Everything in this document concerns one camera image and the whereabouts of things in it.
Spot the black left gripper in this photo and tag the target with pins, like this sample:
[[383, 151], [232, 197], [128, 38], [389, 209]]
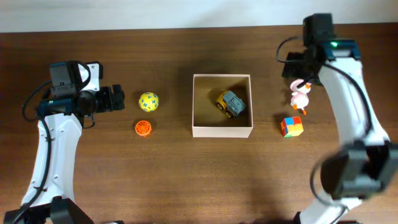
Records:
[[110, 104]]

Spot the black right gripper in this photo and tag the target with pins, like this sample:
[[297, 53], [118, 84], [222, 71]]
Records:
[[291, 70]]

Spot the yellow ball with blue letters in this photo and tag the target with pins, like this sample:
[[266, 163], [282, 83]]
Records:
[[148, 101]]

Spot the pink white toy duck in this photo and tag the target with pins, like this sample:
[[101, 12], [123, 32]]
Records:
[[300, 99]]

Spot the colourful two-by-two puzzle cube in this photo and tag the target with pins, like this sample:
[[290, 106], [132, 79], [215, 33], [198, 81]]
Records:
[[291, 126]]

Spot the yellow grey toy truck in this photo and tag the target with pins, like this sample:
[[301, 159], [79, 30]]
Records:
[[232, 105]]

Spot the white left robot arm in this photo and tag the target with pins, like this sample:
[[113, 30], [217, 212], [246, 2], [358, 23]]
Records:
[[72, 94]]

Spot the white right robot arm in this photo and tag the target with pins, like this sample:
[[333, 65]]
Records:
[[367, 159]]

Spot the orange round lattice toy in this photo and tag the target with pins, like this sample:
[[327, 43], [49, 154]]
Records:
[[143, 128]]

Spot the white open cardboard box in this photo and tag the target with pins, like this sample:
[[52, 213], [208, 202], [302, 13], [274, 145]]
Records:
[[208, 121]]

